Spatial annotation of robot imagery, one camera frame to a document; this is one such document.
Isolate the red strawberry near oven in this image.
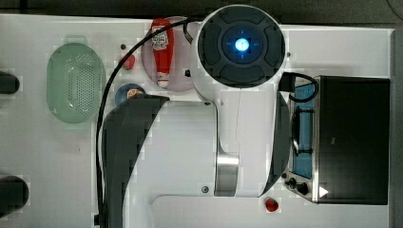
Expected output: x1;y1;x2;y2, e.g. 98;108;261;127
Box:
265;198;278;213

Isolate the grey round plate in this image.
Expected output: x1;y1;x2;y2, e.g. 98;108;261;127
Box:
141;26;193;92

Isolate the silver black toaster oven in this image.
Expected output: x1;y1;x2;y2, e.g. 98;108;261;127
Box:
282;76;390;205

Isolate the orange slice toy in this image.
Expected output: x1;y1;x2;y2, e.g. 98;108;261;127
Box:
126;88;144;98

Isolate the green perforated colander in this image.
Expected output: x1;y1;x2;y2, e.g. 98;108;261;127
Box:
47;43;106;124

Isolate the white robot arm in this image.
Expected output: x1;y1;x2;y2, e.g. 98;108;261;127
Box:
94;5;290;228

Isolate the blue small bowl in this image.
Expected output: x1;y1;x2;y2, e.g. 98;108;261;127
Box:
114;84;145;106

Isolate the red strawberry near plate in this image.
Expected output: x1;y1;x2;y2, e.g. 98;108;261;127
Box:
123;54;136;70

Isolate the black object edge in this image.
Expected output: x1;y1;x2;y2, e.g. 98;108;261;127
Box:
0;71;20;94
0;176;29;218

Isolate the black object lower left edge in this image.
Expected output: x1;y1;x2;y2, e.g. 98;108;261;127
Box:
0;176;29;218

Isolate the black object upper left edge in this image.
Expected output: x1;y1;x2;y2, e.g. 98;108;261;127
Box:
0;71;20;94

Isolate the red ketchup bottle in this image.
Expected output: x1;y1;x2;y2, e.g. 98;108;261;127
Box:
151;28;175;87

